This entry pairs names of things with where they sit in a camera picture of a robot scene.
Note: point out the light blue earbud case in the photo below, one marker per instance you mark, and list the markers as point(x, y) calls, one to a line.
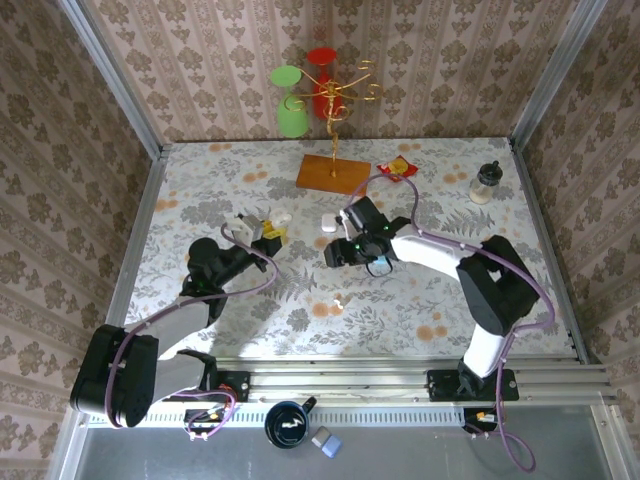
point(382, 263)

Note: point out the white oval earbud case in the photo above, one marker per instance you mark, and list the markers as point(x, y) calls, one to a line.
point(328, 223)

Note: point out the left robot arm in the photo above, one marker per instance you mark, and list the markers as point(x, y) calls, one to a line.
point(115, 375)

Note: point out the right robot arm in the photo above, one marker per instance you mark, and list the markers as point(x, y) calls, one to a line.
point(500, 290)

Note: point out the gold glass rack wooden base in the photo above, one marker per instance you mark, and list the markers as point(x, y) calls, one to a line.
point(332, 175)

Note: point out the red yellow snack packet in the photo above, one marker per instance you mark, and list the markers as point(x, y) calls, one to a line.
point(397, 167)

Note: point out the green wine glass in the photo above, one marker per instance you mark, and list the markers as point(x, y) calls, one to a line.
point(292, 120)

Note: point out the glass shaker jar black lid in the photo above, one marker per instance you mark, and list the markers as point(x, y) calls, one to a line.
point(481, 192)

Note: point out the red wine glass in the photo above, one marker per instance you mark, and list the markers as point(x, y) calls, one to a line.
point(320, 102)

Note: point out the black mug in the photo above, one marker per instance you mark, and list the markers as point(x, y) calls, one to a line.
point(287, 425)

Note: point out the blue grey small box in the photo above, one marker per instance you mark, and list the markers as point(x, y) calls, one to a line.
point(327, 442)

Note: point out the grey metal shelf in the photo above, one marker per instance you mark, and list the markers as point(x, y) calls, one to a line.
point(425, 455)

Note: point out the aluminium table side rail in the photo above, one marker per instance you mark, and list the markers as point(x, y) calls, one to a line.
point(545, 225)
point(135, 250)

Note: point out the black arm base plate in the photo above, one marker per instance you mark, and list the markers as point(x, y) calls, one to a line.
point(442, 385)
point(235, 385)

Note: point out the long aluminium mounting rail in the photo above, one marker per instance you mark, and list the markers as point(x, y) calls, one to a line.
point(350, 380)

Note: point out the aluminium frame post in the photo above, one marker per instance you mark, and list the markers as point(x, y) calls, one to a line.
point(555, 75)
point(115, 80)

